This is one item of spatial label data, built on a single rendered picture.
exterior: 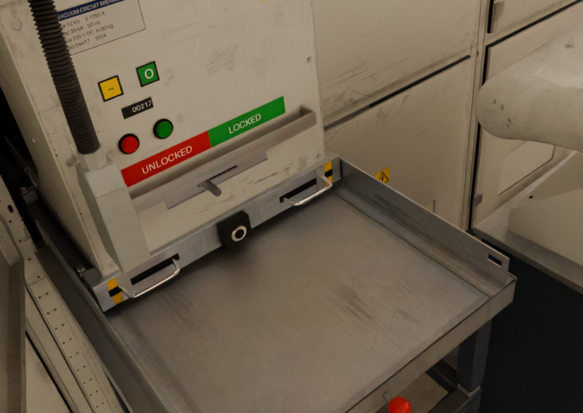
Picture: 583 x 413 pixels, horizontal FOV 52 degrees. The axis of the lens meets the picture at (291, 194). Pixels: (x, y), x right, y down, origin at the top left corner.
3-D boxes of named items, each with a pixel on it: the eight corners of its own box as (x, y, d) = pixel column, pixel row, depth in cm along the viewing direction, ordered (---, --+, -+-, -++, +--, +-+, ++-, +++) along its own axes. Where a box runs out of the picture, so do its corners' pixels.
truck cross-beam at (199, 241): (341, 179, 126) (339, 154, 122) (102, 312, 103) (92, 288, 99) (325, 169, 129) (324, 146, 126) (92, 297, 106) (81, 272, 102)
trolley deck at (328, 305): (513, 301, 105) (517, 277, 101) (212, 544, 78) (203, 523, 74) (283, 151, 150) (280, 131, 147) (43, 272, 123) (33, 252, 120)
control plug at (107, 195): (153, 259, 91) (121, 166, 81) (124, 275, 89) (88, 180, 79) (131, 235, 96) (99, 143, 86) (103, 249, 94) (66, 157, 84)
